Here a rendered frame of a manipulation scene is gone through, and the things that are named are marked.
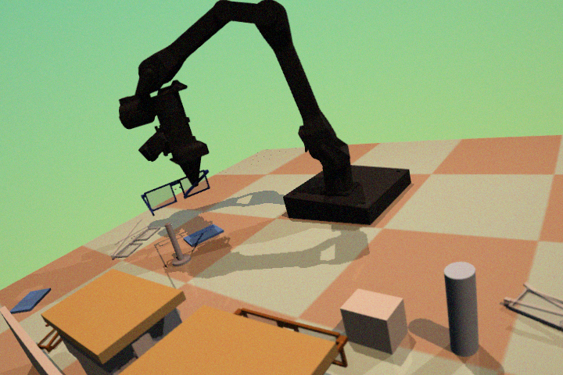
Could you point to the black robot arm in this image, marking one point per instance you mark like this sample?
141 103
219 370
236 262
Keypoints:
271 20

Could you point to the grey cylinder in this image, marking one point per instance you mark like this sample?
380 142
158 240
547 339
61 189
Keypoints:
462 310

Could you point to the navy rectangular glasses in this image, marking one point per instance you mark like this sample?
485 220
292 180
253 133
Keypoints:
164 195

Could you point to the blue flat slab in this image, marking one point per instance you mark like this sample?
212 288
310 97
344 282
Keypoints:
30 301
203 235

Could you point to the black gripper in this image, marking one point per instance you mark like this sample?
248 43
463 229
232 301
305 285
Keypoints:
186 150

